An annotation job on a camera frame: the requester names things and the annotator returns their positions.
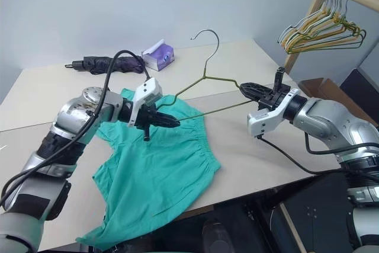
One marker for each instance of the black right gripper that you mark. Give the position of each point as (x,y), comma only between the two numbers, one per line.
(274,96)

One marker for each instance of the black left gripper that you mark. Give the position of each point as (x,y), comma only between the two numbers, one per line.
(146,118)

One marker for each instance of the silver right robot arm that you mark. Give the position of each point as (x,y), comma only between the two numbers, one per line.
(334,122)

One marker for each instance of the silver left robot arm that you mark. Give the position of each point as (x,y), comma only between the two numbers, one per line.
(74,116)

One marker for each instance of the green shorts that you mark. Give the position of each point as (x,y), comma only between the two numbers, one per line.
(154,170)

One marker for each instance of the brown cardboard box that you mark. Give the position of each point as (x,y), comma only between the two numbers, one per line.
(314,87)

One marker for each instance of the purple tissue pack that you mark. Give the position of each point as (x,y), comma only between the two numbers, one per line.
(160,57)

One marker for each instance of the folded dark purple umbrella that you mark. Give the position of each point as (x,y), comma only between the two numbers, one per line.
(118,64)

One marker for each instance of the bunch of hangers on rack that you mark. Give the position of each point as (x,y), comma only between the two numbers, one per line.
(325,49)

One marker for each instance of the black cabinet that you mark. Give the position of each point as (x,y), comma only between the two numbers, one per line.
(364,87)

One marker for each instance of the black panel with screws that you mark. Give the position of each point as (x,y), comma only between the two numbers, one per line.
(311,226)

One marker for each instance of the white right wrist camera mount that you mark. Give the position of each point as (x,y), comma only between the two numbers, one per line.
(266,119)

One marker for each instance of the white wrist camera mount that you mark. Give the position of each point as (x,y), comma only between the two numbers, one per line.
(266,119)
(148,90)

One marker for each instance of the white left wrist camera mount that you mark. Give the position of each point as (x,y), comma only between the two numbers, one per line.
(148,90)

